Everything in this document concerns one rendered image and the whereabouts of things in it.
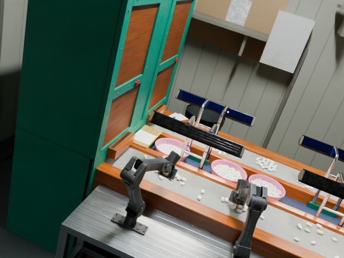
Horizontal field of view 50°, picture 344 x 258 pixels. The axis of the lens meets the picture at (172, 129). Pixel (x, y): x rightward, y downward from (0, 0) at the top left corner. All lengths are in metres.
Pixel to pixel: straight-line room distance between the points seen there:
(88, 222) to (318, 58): 2.99
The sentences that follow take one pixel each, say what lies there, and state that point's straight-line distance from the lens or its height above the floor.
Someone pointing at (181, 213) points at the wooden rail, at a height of 0.72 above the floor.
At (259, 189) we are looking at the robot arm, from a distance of 1.99.
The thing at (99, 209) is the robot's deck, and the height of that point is 0.67.
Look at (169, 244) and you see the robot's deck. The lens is 2.05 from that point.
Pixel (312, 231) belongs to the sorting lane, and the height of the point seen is 0.74.
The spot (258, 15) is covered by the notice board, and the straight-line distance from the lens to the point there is 4.13.
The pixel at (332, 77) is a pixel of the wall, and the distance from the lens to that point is 4.26.
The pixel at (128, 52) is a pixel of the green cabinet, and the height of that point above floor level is 1.46.
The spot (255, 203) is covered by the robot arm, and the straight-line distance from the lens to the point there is 1.91.
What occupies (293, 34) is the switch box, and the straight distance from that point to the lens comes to 3.94.
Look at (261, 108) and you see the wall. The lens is 4.34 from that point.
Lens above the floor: 2.03
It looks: 25 degrees down
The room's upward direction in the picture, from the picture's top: 17 degrees clockwise
